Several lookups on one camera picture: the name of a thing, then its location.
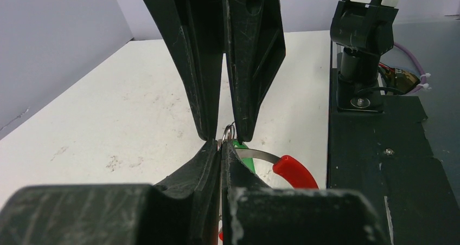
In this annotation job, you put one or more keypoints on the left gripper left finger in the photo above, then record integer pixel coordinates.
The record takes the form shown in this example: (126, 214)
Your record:
(186, 203)

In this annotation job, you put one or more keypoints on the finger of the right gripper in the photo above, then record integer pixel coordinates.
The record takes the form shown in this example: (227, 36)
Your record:
(192, 32)
(255, 49)

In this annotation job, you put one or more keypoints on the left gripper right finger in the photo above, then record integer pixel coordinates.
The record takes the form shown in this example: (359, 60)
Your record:
(245, 219)

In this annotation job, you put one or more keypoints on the green tag key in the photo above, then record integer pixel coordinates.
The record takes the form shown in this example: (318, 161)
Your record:
(248, 161)

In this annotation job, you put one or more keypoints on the silver keyring with red grip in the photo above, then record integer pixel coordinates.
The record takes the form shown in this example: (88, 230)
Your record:
(287, 167)

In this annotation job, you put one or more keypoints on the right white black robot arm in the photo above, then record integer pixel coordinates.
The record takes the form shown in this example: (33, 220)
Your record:
(365, 29)

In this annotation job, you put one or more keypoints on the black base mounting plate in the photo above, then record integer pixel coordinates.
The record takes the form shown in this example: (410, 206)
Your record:
(387, 158)

